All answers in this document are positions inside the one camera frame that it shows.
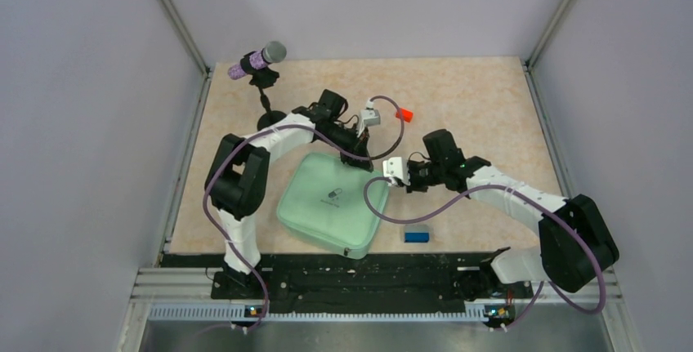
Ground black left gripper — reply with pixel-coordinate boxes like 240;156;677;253
320;123;373;172

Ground green plastic medicine box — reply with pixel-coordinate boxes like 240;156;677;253
276;153;382;260

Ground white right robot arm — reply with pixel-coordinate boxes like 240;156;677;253
399;129;620;296

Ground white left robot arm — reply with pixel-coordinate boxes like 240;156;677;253
203;90;381;298

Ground orange block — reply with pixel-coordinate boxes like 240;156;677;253
395;109;414;123

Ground blue grey small box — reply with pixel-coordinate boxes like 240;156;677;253
403;225;431;244

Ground black microphone stand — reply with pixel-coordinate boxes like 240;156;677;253
248;66;287;131

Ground purple grey microphone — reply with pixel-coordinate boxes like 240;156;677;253
227;41;287;80

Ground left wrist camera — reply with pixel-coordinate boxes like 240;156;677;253
357;100;381;136

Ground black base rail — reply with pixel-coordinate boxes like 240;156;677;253
209;252;534;317

